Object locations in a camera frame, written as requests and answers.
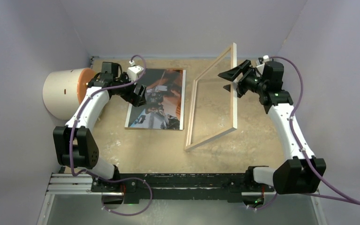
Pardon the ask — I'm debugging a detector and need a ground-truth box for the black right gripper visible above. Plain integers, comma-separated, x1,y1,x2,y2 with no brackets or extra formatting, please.
219,60,268,98

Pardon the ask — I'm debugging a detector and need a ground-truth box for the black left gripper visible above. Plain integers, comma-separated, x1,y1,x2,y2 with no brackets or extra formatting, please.
113,72,146,106

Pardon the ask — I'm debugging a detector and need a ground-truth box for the printed photo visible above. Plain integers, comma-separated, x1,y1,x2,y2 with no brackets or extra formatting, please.
125,68,186,130

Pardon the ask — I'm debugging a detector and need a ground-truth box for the wooden picture frame with glass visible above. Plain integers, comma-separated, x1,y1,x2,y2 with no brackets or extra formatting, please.
184,43,238,152

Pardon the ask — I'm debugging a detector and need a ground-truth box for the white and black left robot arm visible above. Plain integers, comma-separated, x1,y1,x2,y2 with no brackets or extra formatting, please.
52,60,146,192

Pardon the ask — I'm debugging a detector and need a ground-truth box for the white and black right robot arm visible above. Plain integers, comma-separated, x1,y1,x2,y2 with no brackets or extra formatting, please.
218,60,326,195

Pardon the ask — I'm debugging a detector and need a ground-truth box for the white cylinder with orange lid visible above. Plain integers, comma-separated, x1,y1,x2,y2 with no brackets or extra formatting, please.
43,67,97,120

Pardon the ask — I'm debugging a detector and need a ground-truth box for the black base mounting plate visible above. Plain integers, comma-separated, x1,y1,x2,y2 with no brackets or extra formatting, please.
91,172,274,204

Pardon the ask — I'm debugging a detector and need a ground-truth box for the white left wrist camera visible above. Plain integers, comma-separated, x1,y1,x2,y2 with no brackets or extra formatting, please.
127,60,145,82

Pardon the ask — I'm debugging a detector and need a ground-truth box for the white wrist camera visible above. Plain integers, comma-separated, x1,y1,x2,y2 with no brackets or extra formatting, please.
127,60,145,82
255,55,272,76

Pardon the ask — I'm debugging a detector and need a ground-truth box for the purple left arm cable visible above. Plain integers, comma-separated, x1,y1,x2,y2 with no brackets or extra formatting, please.
68,55,153,217

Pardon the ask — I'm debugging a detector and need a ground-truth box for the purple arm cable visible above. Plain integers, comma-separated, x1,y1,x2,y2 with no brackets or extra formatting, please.
246,56,360,212
68,55,153,217

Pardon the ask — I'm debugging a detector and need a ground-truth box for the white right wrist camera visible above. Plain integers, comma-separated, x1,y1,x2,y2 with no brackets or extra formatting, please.
255,55,272,76

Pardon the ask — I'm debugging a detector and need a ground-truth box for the aluminium extrusion rail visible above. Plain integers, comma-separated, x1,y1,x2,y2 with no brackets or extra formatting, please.
47,173,275,196

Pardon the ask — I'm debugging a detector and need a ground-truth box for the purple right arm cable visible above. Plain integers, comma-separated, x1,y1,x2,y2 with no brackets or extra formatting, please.
246,56,360,212

